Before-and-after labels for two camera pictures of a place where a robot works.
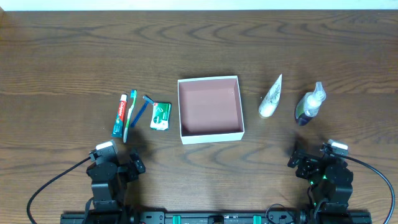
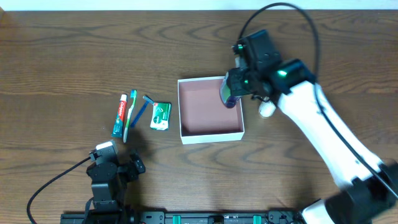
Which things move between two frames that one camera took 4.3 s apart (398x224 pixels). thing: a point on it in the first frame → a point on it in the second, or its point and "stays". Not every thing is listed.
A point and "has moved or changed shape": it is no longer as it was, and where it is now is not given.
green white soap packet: (160, 117) stays
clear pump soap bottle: (309, 104) has moved or changed shape
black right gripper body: (302, 163) → (236, 82)
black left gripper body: (133, 166) stays
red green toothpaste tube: (117, 130) stays
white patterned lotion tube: (271, 98) stays
